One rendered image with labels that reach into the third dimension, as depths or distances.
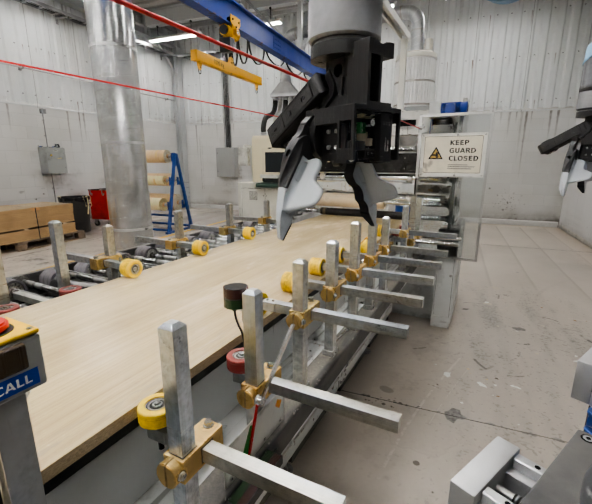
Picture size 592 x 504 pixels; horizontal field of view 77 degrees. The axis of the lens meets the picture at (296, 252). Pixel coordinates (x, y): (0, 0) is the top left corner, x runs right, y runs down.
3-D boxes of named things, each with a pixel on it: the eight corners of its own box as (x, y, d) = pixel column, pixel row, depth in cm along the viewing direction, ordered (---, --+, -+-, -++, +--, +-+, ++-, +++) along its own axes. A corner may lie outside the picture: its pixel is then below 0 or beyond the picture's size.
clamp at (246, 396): (281, 383, 101) (281, 366, 100) (253, 412, 89) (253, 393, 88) (264, 377, 103) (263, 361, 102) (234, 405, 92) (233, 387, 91)
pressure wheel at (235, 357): (263, 387, 103) (262, 349, 100) (246, 404, 96) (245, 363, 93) (239, 380, 106) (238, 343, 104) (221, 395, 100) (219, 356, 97)
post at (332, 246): (335, 363, 142) (339, 239, 131) (332, 368, 139) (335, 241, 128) (327, 361, 144) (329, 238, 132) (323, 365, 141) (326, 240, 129)
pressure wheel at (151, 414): (179, 431, 86) (175, 386, 84) (182, 456, 79) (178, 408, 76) (142, 440, 84) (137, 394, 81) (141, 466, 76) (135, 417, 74)
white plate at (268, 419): (284, 419, 104) (284, 387, 102) (227, 490, 82) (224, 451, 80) (282, 418, 105) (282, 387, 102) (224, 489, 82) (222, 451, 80)
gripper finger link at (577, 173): (584, 190, 85) (597, 156, 87) (554, 188, 90) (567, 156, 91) (586, 197, 87) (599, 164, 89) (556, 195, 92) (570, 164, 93)
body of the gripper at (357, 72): (349, 167, 36) (354, 27, 33) (295, 166, 43) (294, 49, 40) (399, 166, 41) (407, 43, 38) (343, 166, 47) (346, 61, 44)
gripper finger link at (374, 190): (401, 231, 46) (375, 169, 41) (365, 225, 50) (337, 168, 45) (415, 214, 47) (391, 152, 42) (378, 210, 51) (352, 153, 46)
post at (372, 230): (372, 318, 186) (377, 222, 174) (370, 321, 183) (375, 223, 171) (365, 317, 187) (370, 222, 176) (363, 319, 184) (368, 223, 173)
